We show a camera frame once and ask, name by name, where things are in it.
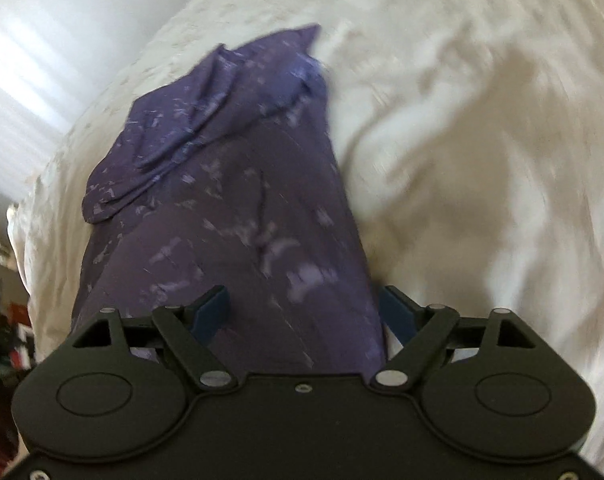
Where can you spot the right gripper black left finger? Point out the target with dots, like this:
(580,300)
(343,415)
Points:
(188,331)

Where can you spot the white sheer curtain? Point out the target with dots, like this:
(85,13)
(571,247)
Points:
(56,57)

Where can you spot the purple patterned garment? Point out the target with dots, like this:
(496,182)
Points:
(227,177)

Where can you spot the white embroidered bedspread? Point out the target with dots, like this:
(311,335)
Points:
(470,135)

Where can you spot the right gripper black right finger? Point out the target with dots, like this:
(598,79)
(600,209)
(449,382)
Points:
(423,333)

